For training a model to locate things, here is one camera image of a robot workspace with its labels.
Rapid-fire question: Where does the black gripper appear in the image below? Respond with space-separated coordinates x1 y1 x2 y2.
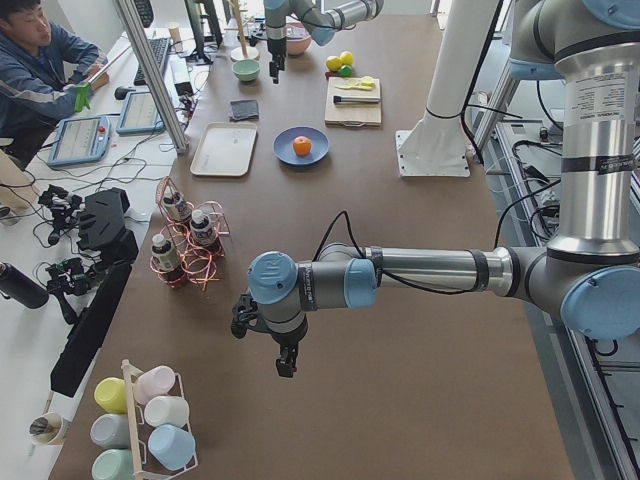
271 324 308 378
267 37 287 83

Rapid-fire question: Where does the blue plate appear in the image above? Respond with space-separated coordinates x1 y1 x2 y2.
273 126 329 167

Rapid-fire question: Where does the orange mandarin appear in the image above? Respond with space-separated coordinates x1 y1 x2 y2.
292 136 313 156

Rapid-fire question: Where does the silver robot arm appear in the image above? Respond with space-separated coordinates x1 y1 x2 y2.
231 1 639 377
263 0 384 84

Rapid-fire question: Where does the mint green bowl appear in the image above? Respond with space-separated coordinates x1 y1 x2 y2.
232 59 260 82

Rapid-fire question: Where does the wooden cup stand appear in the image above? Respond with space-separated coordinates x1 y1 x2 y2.
225 0 260 62

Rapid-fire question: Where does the pink ice bowl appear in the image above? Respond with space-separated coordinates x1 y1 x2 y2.
286 22 312 56

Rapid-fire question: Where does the grey folded cloth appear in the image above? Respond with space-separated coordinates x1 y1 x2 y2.
229 99 259 121

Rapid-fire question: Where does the whole yellow lemon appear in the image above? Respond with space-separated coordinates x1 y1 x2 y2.
325 56 343 72
339 51 354 66

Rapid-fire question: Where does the steel muddler black tip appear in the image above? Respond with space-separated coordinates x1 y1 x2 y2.
332 95 381 106

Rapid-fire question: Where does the green lime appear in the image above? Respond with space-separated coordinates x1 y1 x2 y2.
337 64 353 77

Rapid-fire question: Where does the cream rabbit tray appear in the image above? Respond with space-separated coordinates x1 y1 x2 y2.
190 122 257 177

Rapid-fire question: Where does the lemon half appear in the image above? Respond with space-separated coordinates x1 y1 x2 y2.
360 76 375 87

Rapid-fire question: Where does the bamboo cutting board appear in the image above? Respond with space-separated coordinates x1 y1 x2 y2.
324 76 382 127

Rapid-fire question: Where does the black keyboard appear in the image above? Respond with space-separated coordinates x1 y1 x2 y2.
133 38 171 86

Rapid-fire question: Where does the white cup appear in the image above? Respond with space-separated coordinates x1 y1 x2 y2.
144 395 190 428

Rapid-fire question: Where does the pink cup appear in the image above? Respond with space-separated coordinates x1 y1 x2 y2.
133 365 175 405

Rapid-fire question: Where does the blue teach pendant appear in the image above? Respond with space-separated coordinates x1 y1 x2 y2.
47 115 111 167
116 91 165 136

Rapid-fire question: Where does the light blue cup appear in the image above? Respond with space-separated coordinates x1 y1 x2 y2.
147 424 196 471

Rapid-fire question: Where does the tea bottle white cap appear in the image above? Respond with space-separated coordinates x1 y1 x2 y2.
151 233 187 288

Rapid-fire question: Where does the yellow cup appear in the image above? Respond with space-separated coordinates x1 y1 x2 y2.
94 377 127 414

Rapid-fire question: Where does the grey cup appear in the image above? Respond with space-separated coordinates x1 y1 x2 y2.
90 413 130 449

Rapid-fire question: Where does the mint green cup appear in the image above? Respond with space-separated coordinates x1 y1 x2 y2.
91 449 134 480

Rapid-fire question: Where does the seated person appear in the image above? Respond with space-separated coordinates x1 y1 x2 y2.
1 1 107 170

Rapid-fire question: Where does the paper cup with tools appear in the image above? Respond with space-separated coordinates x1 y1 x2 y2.
28 412 70 445

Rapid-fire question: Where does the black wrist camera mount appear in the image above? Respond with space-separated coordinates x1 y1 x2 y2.
231 293 261 339

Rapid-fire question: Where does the copper wire bottle rack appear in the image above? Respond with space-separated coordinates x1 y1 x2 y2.
149 176 230 290

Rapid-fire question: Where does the aluminium frame post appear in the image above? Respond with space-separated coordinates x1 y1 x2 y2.
113 0 188 154

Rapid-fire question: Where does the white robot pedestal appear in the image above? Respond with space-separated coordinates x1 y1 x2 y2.
396 0 502 177

